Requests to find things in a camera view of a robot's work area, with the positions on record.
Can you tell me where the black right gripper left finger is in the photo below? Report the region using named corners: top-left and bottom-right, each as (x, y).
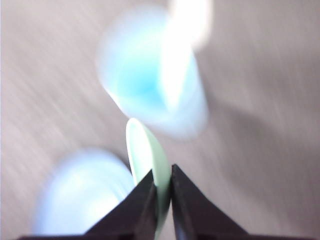
top-left (19, 171), bottom-right (157, 240)

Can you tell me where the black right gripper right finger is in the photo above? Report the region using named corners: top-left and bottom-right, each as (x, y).
top-left (171, 164), bottom-right (250, 240)

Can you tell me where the mint green plastic spoon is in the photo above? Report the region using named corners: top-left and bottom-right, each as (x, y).
top-left (125, 118), bottom-right (172, 240)

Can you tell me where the light blue plastic cup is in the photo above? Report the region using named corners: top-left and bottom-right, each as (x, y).
top-left (97, 4), bottom-right (208, 139)

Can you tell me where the white plastic fork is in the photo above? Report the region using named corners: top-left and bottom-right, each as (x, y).
top-left (160, 0), bottom-right (215, 111)

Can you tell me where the blue plastic plate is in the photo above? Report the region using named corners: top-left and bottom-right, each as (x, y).
top-left (32, 148), bottom-right (135, 236)

